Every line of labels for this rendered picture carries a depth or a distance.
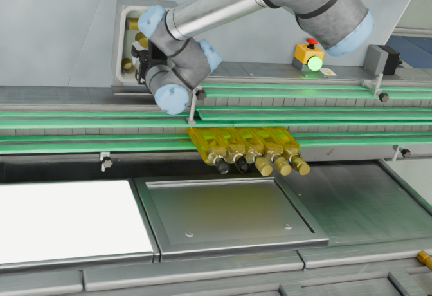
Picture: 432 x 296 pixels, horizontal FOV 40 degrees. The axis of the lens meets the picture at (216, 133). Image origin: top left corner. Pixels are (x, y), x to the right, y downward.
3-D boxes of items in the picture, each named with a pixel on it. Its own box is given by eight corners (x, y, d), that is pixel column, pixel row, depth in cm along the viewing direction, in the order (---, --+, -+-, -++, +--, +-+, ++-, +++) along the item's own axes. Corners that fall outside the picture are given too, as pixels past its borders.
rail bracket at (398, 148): (376, 149, 210) (397, 169, 199) (382, 132, 207) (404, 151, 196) (386, 148, 212) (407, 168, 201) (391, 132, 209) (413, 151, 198)
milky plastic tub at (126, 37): (110, 70, 177) (115, 82, 169) (116, -4, 167) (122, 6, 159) (166, 72, 183) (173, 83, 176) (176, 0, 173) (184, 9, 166)
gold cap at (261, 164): (253, 168, 165) (260, 176, 162) (256, 157, 164) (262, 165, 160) (265, 167, 166) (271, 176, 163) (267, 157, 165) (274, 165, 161)
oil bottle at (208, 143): (186, 132, 181) (207, 169, 163) (188, 116, 178) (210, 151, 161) (203, 132, 183) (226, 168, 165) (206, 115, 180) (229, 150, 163)
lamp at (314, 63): (305, 68, 190) (309, 72, 188) (308, 55, 188) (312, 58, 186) (317, 68, 192) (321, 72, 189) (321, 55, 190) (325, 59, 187)
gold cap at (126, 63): (121, 66, 171) (118, 60, 174) (126, 76, 173) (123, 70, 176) (132, 60, 171) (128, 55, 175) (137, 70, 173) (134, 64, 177)
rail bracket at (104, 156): (91, 156, 175) (98, 181, 164) (93, 136, 172) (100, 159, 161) (105, 156, 176) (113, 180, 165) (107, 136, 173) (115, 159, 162)
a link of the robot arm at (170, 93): (198, 99, 144) (173, 123, 145) (186, 80, 153) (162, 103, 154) (177, 79, 139) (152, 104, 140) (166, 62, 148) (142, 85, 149)
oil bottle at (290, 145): (255, 130, 189) (283, 166, 171) (259, 115, 186) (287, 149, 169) (271, 131, 191) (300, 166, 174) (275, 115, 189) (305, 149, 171)
